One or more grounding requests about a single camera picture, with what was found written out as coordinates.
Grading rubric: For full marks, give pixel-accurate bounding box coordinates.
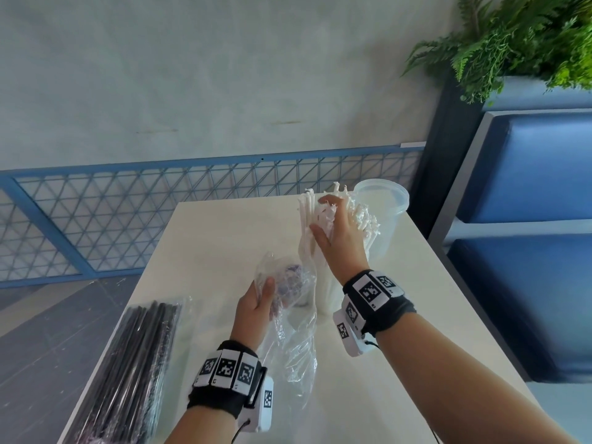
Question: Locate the blue mesh fence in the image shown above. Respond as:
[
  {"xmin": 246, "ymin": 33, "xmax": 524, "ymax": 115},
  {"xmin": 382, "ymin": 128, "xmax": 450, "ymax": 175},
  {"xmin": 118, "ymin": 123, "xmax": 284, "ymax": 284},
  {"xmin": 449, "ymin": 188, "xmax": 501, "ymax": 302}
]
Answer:
[{"xmin": 0, "ymin": 142, "xmax": 426, "ymax": 290}]

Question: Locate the person's right hand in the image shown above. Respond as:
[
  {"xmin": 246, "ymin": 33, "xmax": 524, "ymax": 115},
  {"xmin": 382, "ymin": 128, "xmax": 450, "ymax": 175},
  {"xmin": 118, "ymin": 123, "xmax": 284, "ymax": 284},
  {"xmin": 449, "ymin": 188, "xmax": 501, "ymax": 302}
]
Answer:
[{"xmin": 308, "ymin": 194, "xmax": 372, "ymax": 284}]

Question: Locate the bundle of white paper straws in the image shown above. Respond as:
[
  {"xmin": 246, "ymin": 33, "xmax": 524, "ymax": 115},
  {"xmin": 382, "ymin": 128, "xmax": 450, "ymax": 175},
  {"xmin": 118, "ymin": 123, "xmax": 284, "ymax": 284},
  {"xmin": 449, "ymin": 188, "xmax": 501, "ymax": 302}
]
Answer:
[{"xmin": 297, "ymin": 181, "xmax": 382, "ymax": 315}]

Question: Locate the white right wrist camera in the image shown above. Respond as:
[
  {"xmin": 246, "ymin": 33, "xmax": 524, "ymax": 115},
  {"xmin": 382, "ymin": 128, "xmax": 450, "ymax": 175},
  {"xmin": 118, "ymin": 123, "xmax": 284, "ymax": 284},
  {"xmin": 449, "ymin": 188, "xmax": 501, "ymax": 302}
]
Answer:
[{"xmin": 332, "ymin": 309, "xmax": 371, "ymax": 356}]

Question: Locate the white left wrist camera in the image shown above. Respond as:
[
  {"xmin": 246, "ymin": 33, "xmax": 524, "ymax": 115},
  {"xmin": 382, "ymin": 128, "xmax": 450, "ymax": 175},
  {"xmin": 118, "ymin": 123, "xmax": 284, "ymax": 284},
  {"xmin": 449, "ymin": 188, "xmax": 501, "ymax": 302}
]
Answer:
[{"xmin": 240, "ymin": 376, "xmax": 274, "ymax": 434}]

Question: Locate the person's left hand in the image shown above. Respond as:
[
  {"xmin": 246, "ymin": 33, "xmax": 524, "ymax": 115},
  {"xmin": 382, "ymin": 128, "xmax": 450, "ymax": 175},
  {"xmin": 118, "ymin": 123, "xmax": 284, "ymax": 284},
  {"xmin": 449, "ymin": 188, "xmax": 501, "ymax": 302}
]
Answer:
[{"xmin": 229, "ymin": 277, "xmax": 278, "ymax": 353}]

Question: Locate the black left wristband with markers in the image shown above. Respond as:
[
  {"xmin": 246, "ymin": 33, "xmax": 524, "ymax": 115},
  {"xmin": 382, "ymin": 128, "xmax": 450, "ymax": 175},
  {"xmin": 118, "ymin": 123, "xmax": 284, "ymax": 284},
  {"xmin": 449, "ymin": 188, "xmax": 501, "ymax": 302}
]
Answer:
[{"xmin": 187, "ymin": 339, "xmax": 268, "ymax": 419}]

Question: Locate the pack of black straws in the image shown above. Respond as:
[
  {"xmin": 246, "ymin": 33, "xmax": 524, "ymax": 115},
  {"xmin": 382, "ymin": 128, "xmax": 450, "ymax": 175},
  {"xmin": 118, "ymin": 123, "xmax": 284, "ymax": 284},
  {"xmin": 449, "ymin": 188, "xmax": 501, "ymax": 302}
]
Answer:
[{"xmin": 57, "ymin": 295, "xmax": 193, "ymax": 444}]

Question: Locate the pale planter box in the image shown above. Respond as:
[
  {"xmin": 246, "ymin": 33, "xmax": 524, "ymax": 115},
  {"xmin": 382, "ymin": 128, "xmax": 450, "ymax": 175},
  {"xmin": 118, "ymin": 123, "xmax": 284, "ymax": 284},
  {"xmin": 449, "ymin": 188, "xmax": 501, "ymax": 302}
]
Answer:
[{"xmin": 483, "ymin": 76, "xmax": 592, "ymax": 112}]

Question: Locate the blue bench cushion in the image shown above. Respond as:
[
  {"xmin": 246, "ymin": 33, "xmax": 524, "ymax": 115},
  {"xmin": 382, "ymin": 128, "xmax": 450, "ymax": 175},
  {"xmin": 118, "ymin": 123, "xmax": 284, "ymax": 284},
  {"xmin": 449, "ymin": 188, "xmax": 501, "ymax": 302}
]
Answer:
[
  {"xmin": 455, "ymin": 113, "xmax": 592, "ymax": 225},
  {"xmin": 446, "ymin": 237, "xmax": 592, "ymax": 384}
]

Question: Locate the clear plastic cup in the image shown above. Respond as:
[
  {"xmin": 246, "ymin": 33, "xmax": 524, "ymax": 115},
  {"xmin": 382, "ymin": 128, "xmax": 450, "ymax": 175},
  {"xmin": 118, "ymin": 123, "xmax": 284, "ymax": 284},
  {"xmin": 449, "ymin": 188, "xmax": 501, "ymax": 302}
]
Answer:
[
  {"xmin": 295, "ymin": 235, "xmax": 371, "ymax": 316},
  {"xmin": 353, "ymin": 178, "xmax": 411, "ymax": 264}
]

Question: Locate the black pillar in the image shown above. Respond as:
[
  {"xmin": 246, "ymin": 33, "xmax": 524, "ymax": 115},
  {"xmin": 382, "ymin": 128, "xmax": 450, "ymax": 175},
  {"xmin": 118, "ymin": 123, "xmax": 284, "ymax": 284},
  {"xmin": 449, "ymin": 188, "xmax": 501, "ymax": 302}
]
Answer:
[{"xmin": 409, "ymin": 78, "xmax": 487, "ymax": 241}]

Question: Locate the person's left forearm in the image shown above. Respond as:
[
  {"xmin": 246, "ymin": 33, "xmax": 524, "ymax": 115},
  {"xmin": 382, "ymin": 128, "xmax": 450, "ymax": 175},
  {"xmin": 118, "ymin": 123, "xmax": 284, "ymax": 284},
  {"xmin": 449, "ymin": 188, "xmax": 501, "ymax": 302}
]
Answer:
[{"xmin": 164, "ymin": 401, "xmax": 242, "ymax": 444}]

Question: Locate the green fern plant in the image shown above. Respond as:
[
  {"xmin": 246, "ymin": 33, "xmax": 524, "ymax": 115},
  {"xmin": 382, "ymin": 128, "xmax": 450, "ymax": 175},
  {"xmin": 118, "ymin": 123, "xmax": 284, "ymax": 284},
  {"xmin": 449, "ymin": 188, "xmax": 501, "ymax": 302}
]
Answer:
[{"xmin": 401, "ymin": 0, "xmax": 592, "ymax": 107}]

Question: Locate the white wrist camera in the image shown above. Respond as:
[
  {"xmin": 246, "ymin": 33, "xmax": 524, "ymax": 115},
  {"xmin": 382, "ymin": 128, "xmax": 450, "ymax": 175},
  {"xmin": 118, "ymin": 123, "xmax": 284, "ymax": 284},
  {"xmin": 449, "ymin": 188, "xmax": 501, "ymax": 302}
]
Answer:
[
  {"xmin": 240, "ymin": 376, "xmax": 274, "ymax": 434},
  {"xmin": 332, "ymin": 309, "xmax": 371, "ymax": 356}
]

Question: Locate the round purple sticker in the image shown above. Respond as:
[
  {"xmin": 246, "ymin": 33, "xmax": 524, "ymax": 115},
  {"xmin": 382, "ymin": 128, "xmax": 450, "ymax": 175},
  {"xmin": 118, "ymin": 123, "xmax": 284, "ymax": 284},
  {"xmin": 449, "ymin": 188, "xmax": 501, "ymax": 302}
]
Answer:
[{"xmin": 273, "ymin": 262, "xmax": 308, "ymax": 310}]

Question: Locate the black wristband with markers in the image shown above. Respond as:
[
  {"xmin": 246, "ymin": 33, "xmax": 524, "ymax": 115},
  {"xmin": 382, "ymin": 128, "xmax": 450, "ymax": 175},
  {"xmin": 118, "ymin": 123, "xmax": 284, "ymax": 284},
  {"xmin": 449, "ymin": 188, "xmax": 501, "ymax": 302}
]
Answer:
[
  {"xmin": 187, "ymin": 339, "xmax": 268, "ymax": 419},
  {"xmin": 342, "ymin": 269, "xmax": 417, "ymax": 338}
]

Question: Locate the clear plastic bag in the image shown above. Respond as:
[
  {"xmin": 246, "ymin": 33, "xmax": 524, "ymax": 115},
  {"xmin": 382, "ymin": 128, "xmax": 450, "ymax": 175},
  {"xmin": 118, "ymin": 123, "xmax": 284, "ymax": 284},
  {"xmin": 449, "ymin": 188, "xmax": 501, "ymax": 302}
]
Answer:
[{"xmin": 253, "ymin": 252, "xmax": 320, "ymax": 397}]

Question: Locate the beige table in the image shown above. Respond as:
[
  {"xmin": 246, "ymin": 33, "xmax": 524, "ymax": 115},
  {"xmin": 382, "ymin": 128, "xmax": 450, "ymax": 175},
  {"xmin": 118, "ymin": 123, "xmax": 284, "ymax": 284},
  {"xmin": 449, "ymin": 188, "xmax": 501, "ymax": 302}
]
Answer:
[{"xmin": 57, "ymin": 194, "xmax": 572, "ymax": 444}]

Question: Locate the black right wristband with markers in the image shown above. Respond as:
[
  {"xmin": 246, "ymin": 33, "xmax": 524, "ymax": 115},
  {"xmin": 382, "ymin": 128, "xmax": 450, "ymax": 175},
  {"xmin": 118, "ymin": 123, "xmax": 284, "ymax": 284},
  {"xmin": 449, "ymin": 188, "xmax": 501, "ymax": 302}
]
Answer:
[{"xmin": 342, "ymin": 269, "xmax": 417, "ymax": 338}]

